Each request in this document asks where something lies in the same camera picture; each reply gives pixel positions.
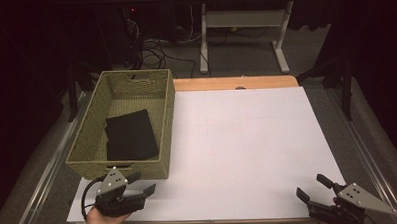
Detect black stand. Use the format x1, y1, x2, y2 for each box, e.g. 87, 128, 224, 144
64, 58, 103, 124
295, 47, 359, 124

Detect dark computer tower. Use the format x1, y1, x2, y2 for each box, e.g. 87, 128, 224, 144
94, 5, 143, 72

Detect metal floor rail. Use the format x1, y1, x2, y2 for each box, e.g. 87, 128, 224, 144
325, 84, 397, 224
5, 91, 93, 224

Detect white metal desk frame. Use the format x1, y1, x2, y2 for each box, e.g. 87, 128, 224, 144
197, 0, 297, 77

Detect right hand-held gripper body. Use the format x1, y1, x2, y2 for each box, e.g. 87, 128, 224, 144
305, 180, 397, 224

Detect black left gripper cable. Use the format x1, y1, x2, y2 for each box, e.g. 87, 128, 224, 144
80, 175, 108, 218

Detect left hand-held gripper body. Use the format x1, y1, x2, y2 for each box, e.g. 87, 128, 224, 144
92, 165, 148, 219

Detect black floor cables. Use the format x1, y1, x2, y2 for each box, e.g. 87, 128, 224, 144
138, 36, 199, 80

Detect black cloth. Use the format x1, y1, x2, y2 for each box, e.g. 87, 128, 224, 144
103, 108, 160, 162

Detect green woven basket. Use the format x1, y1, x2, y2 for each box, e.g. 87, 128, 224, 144
62, 68, 179, 184

